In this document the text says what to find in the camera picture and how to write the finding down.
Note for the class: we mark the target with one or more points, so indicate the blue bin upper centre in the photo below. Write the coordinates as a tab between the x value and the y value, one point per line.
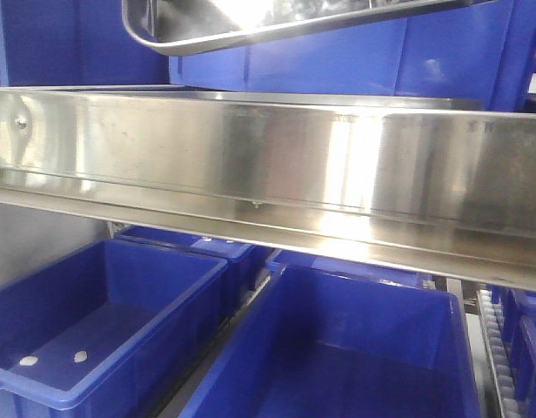
485	52

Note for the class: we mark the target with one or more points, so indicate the blue bin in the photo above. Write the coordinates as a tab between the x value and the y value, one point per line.
485	52
45	43
517	308
316	344
280	258
242	264
105	331

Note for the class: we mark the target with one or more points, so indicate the blue bin lower right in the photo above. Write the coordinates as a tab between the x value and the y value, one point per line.
517	308

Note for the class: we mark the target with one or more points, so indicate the blue bin rear lower centre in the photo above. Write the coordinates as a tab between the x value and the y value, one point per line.
280	258

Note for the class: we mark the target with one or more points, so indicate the silver steel tray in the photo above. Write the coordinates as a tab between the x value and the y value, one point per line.
184	28

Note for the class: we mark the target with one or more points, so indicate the blue bin rear lower left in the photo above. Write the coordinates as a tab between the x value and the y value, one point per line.
242	264

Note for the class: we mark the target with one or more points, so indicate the stainless steel shelf front rail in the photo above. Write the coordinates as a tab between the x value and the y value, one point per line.
436	185

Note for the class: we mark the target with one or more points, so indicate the white roller track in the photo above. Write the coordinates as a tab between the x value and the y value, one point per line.
503	389

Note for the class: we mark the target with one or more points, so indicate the blue bin upper left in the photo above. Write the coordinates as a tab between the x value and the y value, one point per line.
45	43

